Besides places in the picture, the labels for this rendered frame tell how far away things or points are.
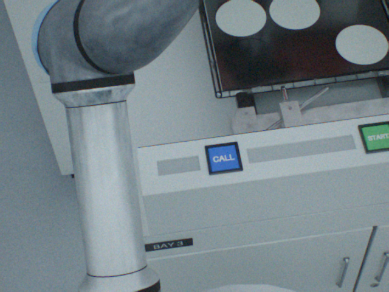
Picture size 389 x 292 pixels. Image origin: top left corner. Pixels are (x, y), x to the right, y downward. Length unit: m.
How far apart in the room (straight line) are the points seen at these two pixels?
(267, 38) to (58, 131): 0.83
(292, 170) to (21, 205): 1.29
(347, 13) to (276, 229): 0.46
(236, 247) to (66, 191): 1.04
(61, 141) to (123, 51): 1.26
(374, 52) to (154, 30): 0.66
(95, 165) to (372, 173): 0.50
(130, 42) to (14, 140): 1.63
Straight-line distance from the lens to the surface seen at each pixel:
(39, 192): 2.44
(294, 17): 1.58
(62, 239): 2.35
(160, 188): 1.27
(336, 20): 1.58
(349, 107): 1.47
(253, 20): 1.57
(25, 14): 1.82
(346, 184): 1.35
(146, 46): 0.97
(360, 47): 1.54
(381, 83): 1.56
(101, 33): 0.97
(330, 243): 1.53
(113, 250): 1.08
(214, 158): 1.29
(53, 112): 2.10
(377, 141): 1.33
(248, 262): 1.54
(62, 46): 1.04
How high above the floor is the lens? 2.05
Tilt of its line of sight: 56 degrees down
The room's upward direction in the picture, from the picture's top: 4 degrees counter-clockwise
